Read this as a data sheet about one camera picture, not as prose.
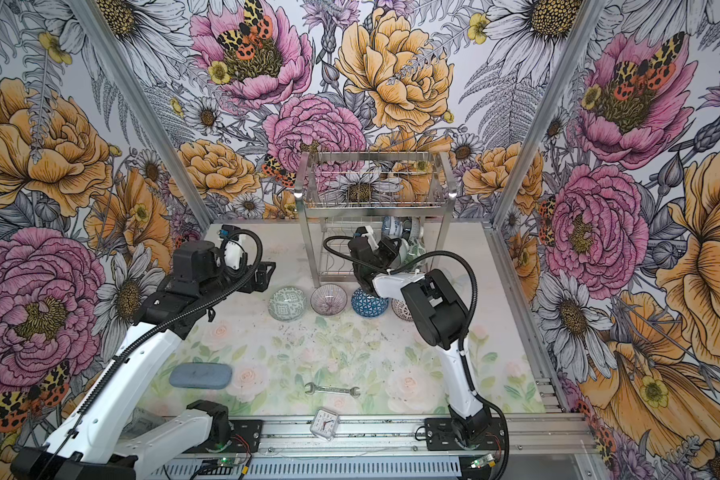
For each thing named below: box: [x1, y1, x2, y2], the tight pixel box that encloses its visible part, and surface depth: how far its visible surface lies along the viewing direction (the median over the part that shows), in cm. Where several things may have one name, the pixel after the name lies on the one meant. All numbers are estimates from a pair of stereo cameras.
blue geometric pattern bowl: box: [351, 288, 390, 317], surface depth 98 cm
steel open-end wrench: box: [305, 382, 361, 399], surface depth 83 cm
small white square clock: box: [310, 407, 340, 441], surface depth 76 cm
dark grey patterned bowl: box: [403, 216, 424, 242], surface depth 108 cm
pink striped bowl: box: [310, 283, 348, 316], surface depth 99 cm
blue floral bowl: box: [381, 215, 403, 237], surface depth 108 cm
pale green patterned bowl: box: [268, 286, 307, 322], surface depth 98 cm
